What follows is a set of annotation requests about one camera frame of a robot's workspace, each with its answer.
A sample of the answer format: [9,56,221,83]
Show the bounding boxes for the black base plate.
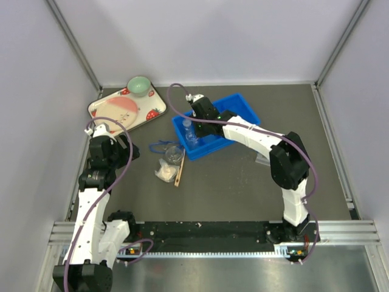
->
[125,221,305,252]

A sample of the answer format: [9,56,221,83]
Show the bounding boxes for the beige crumpled glove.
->
[154,159,180,183]

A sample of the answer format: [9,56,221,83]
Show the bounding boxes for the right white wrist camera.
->
[185,94,205,104]

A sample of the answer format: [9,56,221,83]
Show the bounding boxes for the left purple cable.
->
[62,117,154,292]

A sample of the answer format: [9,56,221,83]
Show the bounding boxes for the wooden test tube clamp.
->
[174,149,186,187]

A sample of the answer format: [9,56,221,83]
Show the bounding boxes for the pink cream plate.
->
[95,96,139,130]

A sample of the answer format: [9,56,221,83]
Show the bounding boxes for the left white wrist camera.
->
[84,123,117,142]

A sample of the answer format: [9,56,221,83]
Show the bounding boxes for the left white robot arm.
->
[52,134,140,291]

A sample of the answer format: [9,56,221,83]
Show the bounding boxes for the clear acrylic tube rack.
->
[255,153,270,166]

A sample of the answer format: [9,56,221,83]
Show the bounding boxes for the strawberry pattern tray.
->
[88,86,167,136]

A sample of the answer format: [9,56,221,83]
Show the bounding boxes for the blue rimmed safety goggles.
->
[148,140,182,154]

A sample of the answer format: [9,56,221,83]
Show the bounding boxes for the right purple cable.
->
[167,83,320,264]

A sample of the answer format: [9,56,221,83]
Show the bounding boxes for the purple cable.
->
[167,83,320,264]
[62,117,154,292]

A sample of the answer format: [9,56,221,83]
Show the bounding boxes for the clear glass beaker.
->
[182,119,198,150]

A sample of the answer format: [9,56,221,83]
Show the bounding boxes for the clear glass flask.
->
[165,146,184,165]

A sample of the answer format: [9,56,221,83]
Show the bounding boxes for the green ceramic bowl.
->
[127,76,151,97]

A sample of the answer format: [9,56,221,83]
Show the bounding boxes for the grey slotted cable duct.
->
[115,245,308,259]

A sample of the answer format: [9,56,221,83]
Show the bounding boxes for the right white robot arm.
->
[185,94,309,241]

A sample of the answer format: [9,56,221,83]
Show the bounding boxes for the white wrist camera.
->
[185,94,205,104]
[84,123,117,142]

